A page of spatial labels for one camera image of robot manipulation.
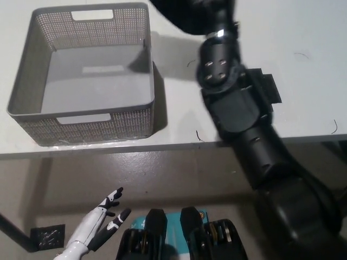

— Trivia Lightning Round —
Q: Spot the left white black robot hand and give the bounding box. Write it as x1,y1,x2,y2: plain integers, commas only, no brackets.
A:
65,187,132,251

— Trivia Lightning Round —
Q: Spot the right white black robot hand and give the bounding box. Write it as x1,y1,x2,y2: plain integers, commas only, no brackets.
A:
216,0,241,35

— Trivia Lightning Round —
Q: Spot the black t-shirt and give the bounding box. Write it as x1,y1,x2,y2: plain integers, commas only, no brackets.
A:
149,0,237,36

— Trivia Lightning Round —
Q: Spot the black metal table leg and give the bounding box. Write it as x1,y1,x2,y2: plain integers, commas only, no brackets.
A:
0,212,38,252

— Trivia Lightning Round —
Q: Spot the clear tape strip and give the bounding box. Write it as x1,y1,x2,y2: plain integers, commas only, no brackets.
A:
51,138,114,150

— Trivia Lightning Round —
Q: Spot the grey perforated plastic basket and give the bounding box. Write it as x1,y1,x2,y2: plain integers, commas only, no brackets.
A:
7,2,157,147

